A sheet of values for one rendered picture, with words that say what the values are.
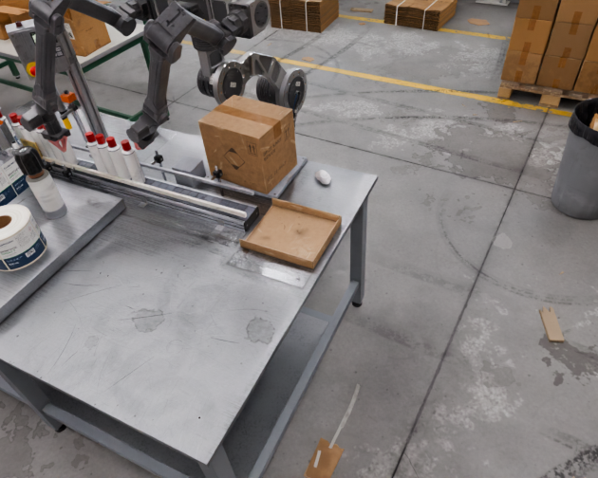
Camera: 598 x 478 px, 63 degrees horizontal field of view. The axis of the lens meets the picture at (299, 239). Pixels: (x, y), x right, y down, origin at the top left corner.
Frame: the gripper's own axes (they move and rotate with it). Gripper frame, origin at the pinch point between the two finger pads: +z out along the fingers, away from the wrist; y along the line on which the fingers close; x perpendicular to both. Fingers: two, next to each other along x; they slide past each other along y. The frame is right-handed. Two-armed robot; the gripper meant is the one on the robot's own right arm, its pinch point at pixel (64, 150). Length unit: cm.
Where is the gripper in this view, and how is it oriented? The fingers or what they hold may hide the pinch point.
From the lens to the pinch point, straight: 229.8
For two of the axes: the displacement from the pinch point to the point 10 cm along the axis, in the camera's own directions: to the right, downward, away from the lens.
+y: 8.9, 2.6, -3.6
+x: 4.4, -6.5, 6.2
